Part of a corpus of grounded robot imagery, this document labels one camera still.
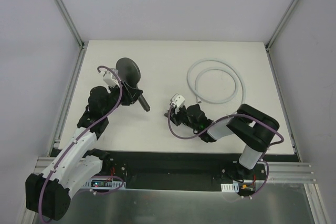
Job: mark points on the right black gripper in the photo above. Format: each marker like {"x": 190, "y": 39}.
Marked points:
{"x": 174, "y": 116}

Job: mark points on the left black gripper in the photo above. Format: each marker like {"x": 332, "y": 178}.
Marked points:
{"x": 128, "y": 94}

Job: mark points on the grey shower head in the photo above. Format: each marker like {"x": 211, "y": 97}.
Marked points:
{"x": 129, "y": 72}

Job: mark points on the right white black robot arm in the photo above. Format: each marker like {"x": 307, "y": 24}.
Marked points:
{"x": 252, "y": 126}

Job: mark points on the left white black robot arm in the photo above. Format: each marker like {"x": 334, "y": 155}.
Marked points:
{"x": 49, "y": 193}

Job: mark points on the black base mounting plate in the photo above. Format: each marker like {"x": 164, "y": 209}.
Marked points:
{"x": 176, "y": 171}

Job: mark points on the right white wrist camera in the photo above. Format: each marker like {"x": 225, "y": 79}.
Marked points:
{"x": 177, "y": 101}

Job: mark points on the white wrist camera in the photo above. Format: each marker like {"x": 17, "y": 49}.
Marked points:
{"x": 110, "y": 79}
{"x": 177, "y": 101}

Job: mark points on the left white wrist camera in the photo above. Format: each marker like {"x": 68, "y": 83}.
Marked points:
{"x": 110, "y": 79}

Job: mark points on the left white cable duct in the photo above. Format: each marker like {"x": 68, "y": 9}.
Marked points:
{"x": 103, "y": 184}

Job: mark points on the white cable duct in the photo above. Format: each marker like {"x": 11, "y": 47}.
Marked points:
{"x": 230, "y": 188}
{"x": 103, "y": 184}

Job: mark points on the right white cable duct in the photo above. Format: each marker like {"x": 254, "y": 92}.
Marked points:
{"x": 230, "y": 188}

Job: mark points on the left aluminium frame post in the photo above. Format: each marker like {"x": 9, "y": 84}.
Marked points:
{"x": 70, "y": 23}

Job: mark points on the aluminium frame post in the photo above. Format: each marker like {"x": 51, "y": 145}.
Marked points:
{"x": 70, "y": 23}
{"x": 282, "y": 23}

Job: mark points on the right aluminium frame post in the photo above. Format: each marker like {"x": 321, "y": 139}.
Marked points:
{"x": 282, "y": 23}

